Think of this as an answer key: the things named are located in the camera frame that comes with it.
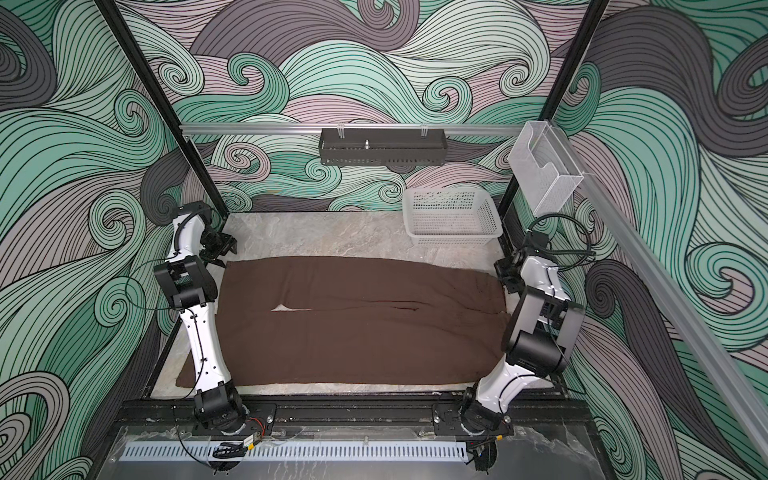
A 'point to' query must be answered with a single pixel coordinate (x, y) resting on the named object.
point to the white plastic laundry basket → (450, 217)
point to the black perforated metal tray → (383, 146)
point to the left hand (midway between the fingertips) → (233, 250)
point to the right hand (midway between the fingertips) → (501, 271)
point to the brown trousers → (355, 320)
